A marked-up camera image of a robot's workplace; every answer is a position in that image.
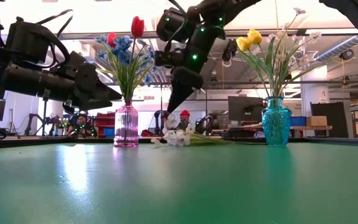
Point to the large black panel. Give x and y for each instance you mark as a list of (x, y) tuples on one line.
[(337, 115)]

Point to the brown cardboard box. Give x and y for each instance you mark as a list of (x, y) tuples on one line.
[(316, 120)]

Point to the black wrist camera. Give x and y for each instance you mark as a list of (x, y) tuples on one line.
[(26, 39), (174, 25)]

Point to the pink ribbed glass vase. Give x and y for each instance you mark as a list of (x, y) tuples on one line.
[(126, 124)]

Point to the blue storage bin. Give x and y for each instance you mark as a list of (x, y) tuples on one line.
[(109, 132), (297, 121)]

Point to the silver corrugated ceiling duct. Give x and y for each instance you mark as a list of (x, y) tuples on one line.
[(337, 48)]

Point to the blue textured glass vase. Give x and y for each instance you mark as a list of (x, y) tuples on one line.
[(276, 123)]

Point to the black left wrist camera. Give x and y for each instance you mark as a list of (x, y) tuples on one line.
[(26, 39)]

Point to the red storage bins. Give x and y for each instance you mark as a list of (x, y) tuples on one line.
[(106, 119)]

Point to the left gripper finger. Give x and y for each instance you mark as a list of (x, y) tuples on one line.
[(107, 91), (96, 104)]

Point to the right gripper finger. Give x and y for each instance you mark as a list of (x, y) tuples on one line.
[(179, 96)]

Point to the white artificial flower bunch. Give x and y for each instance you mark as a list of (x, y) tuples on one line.
[(300, 46), (177, 137)]

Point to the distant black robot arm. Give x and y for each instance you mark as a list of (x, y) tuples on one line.
[(158, 121), (47, 121)]

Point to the white square column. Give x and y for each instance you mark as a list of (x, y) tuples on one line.
[(315, 90)]

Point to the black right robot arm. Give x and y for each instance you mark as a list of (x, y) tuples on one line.
[(228, 7)]

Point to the person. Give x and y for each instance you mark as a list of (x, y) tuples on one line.
[(184, 119)]

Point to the green table mat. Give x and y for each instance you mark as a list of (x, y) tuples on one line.
[(179, 193)]

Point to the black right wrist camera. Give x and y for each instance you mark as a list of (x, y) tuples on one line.
[(174, 25)]

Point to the black metal rack frame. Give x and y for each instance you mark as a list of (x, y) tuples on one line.
[(210, 83)]

